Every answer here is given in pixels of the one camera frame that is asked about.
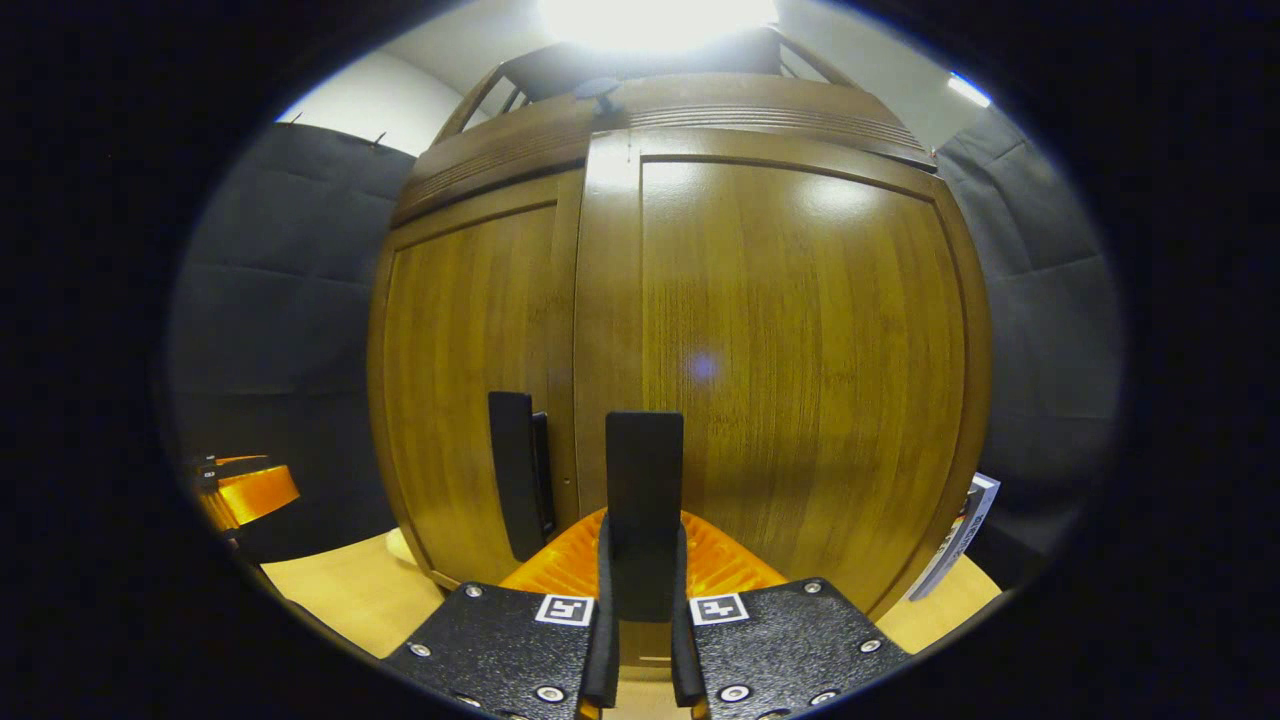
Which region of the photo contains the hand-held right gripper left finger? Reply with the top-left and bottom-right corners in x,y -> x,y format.
380,508 -> 621,720

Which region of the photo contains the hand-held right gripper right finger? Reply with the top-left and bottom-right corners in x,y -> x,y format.
670,510 -> 911,720

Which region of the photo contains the black door handle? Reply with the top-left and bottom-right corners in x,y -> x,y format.
487,391 -> 557,563
605,411 -> 685,623

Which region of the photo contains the wooden cabinet door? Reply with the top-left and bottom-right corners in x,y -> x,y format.
368,170 -> 586,591
572,128 -> 994,671

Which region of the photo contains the wooden double-door shoe cabinet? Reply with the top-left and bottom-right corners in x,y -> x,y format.
366,28 -> 996,671

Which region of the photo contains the white printed box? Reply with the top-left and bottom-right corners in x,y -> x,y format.
908,473 -> 1002,602

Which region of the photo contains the large ceiling light panel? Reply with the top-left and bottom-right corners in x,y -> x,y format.
540,0 -> 781,53

